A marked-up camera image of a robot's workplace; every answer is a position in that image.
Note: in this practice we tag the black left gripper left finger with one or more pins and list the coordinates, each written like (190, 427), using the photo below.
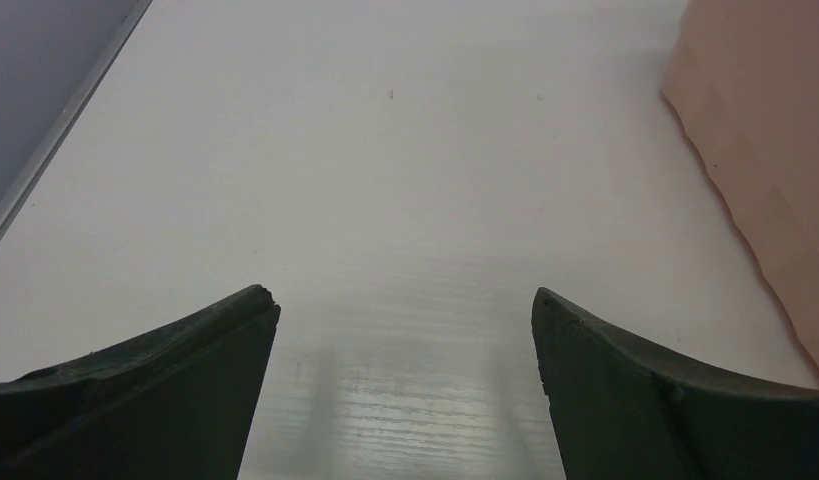
(176, 402)

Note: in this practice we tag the pink plastic bin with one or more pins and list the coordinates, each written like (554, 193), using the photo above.
(743, 80)

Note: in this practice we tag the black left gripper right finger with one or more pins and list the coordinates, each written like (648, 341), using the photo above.
(624, 407)

